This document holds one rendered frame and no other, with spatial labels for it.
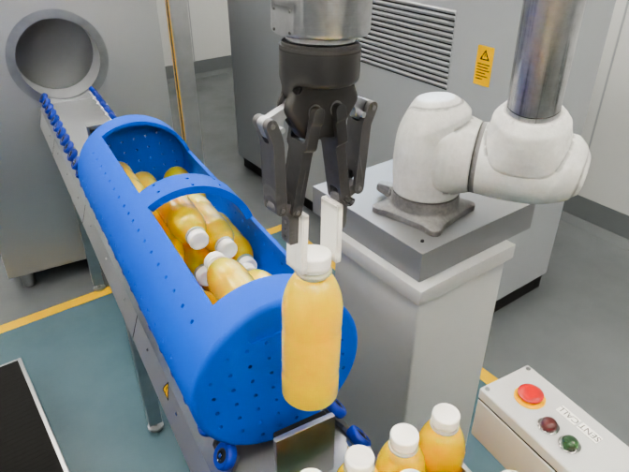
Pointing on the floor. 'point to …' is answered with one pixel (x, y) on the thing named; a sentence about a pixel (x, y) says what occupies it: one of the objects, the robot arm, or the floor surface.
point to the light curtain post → (184, 75)
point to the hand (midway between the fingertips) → (314, 236)
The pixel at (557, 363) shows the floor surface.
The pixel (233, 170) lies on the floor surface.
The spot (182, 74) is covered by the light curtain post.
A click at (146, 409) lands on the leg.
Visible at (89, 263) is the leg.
